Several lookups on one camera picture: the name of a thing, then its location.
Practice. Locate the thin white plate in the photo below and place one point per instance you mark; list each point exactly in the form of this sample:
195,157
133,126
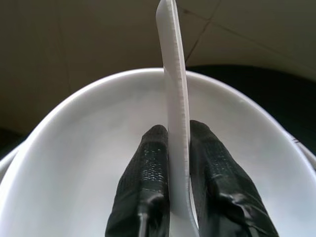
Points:
176,123

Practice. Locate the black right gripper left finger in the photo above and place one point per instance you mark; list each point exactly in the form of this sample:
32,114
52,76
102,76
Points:
148,172

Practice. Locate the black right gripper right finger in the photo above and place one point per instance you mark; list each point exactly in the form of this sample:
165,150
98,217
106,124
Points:
217,177

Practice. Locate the plain white deep plate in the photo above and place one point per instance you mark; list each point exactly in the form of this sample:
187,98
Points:
74,148

